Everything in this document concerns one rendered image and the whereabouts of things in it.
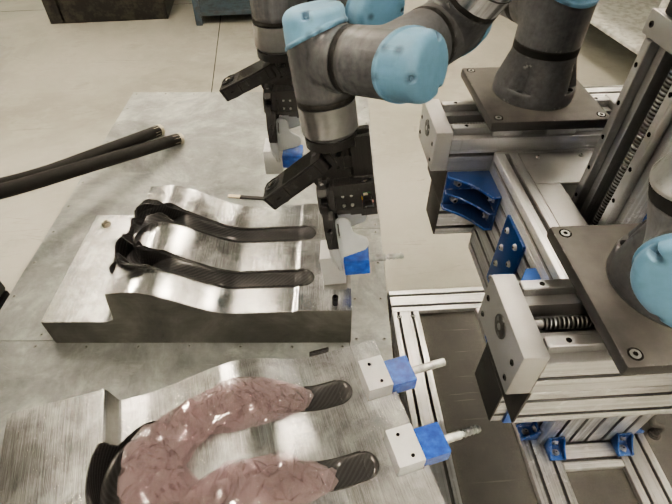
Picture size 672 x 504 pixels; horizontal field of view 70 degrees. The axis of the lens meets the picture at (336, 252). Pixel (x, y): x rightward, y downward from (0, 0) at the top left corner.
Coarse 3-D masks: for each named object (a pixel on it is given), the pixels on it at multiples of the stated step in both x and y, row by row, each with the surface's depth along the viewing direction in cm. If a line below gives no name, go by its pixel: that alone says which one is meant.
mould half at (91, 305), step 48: (192, 192) 89; (96, 240) 90; (144, 240) 79; (192, 240) 82; (96, 288) 81; (144, 288) 72; (192, 288) 76; (288, 288) 78; (96, 336) 79; (144, 336) 79; (192, 336) 79; (240, 336) 79; (288, 336) 79; (336, 336) 79
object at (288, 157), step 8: (264, 144) 95; (264, 152) 93; (280, 152) 93; (288, 152) 95; (296, 152) 95; (264, 160) 94; (272, 160) 94; (288, 160) 95; (296, 160) 95; (272, 168) 96; (280, 168) 96
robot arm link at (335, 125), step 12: (348, 108) 59; (300, 120) 61; (312, 120) 59; (324, 120) 58; (336, 120) 58; (348, 120) 59; (312, 132) 60; (324, 132) 59; (336, 132) 59; (348, 132) 60
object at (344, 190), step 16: (368, 128) 63; (320, 144) 61; (336, 144) 61; (352, 144) 62; (368, 144) 62; (336, 160) 64; (352, 160) 64; (368, 160) 64; (336, 176) 66; (352, 176) 65; (368, 176) 65; (320, 192) 65; (336, 192) 65; (352, 192) 65; (368, 192) 67; (320, 208) 66; (336, 208) 68; (352, 208) 68; (368, 208) 66
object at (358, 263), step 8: (320, 248) 75; (368, 248) 76; (320, 256) 74; (328, 256) 74; (352, 256) 75; (360, 256) 75; (368, 256) 74; (376, 256) 76; (384, 256) 75; (392, 256) 75; (400, 256) 75; (320, 264) 74; (328, 264) 74; (344, 264) 74; (352, 264) 74; (360, 264) 74; (368, 264) 74; (328, 272) 75; (336, 272) 75; (344, 272) 75; (352, 272) 75; (360, 272) 75; (368, 272) 75; (328, 280) 76; (336, 280) 76; (344, 280) 76
